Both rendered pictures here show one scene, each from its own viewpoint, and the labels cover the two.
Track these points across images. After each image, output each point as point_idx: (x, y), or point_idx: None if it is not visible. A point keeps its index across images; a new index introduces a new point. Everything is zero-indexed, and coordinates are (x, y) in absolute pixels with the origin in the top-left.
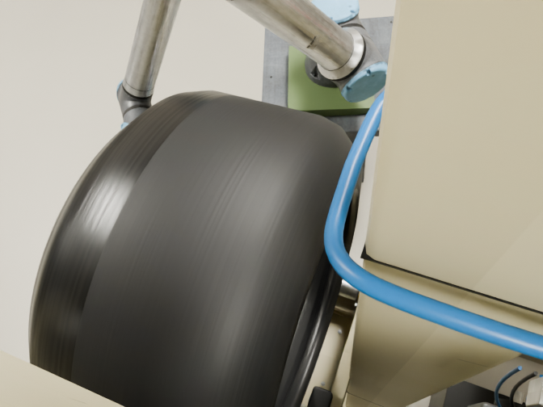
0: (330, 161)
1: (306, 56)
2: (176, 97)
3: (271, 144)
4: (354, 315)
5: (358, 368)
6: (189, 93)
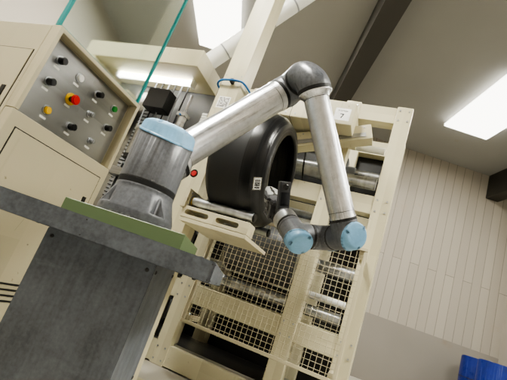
0: None
1: (170, 218)
2: (278, 115)
3: None
4: (201, 197)
5: None
6: (275, 115)
